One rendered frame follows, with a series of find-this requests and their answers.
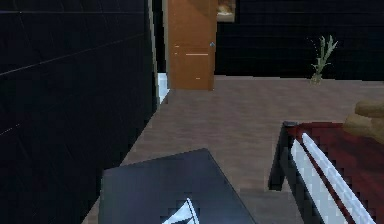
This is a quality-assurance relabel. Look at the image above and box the brown wooden room door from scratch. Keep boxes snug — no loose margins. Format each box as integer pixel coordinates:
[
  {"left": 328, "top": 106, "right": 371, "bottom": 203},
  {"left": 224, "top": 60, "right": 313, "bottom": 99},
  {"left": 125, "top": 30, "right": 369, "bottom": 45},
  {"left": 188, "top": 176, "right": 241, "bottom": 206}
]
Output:
[{"left": 165, "top": 0, "right": 218, "bottom": 91}]

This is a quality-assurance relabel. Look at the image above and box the white object on table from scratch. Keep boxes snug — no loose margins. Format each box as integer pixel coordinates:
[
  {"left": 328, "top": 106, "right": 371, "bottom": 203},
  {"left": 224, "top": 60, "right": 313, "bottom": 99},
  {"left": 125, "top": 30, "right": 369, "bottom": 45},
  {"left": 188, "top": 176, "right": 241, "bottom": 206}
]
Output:
[{"left": 161, "top": 197, "right": 200, "bottom": 224}]

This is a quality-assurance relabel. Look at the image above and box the green house plant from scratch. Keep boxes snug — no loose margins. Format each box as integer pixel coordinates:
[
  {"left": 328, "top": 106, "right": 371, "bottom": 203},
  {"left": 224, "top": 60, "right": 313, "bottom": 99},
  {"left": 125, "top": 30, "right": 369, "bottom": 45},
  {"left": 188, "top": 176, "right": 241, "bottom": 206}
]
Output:
[{"left": 309, "top": 35, "right": 339, "bottom": 85}]

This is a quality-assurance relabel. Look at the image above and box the bed with red cover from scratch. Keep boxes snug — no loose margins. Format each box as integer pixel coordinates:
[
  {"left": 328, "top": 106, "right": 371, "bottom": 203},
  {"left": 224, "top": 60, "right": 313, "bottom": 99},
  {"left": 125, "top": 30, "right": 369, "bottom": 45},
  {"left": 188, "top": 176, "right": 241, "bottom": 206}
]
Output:
[{"left": 268, "top": 121, "right": 384, "bottom": 224}]

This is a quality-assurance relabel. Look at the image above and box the tan plush toy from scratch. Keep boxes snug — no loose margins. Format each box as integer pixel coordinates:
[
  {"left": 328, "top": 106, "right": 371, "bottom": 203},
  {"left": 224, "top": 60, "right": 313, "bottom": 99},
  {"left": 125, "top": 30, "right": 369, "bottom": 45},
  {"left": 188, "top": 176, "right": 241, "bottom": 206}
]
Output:
[{"left": 343, "top": 100, "right": 384, "bottom": 145}]

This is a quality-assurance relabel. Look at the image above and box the framed wall picture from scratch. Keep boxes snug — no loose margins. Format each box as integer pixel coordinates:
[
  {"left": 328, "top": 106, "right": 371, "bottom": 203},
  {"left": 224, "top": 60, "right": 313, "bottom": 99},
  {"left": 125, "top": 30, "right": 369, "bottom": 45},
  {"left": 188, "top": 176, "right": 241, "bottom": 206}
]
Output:
[{"left": 216, "top": 0, "right": 237, "bottom": 23}]

